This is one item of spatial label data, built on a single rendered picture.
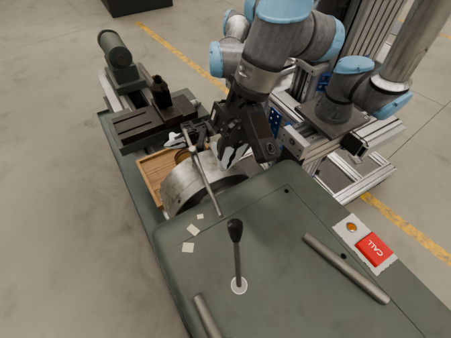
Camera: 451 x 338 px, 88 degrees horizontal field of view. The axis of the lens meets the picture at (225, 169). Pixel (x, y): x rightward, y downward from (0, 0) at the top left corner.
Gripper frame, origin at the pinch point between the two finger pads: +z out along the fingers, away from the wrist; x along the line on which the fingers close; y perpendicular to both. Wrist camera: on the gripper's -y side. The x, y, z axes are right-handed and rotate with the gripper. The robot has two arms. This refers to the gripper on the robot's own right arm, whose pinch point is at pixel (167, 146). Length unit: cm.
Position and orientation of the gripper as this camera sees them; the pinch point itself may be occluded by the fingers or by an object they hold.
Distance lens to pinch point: 101.7
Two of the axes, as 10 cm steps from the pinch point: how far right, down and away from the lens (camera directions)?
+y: -4.3, -7.3, 5.3
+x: -0.1, -5.8, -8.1
